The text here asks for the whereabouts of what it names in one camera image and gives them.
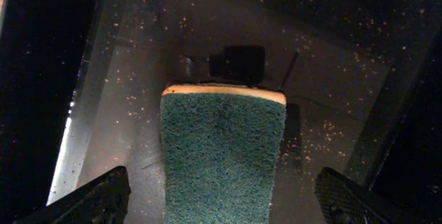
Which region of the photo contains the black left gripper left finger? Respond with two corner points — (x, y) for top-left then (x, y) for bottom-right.
(14, 166), (131, 224)

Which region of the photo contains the yellow green scrub sponge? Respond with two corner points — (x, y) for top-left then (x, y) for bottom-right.
(160, 84), (287, 223)

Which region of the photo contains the black rectangular water tray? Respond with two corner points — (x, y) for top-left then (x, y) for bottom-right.
(1, 0), (441, 223)

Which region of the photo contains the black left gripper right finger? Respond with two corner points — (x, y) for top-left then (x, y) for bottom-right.
(314, 167), (390, 224)

